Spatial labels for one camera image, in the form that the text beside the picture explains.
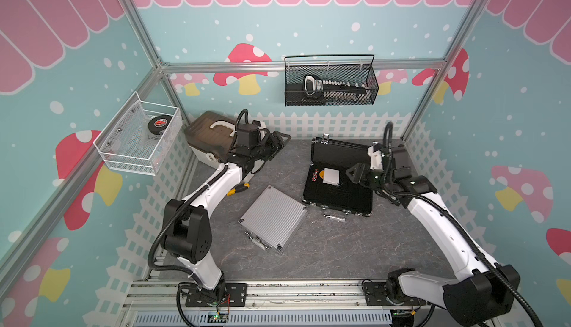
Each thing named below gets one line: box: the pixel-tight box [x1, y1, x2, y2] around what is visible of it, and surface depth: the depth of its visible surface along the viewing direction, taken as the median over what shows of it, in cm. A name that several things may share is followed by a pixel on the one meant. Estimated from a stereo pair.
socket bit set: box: [303, 74, 371, 102], surface depth 91 cm
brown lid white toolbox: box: [184, 110, 238, 168], surface depth 99 cm
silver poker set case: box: [237, 185, 309, 255], surface depth 87 cm
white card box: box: [322, 167, 340, 186], surface depth 102 cm
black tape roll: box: [147, 114, 173, 136], surface depth 81 cm
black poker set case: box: [302, 133, 374, 223], surface depth 96 cm
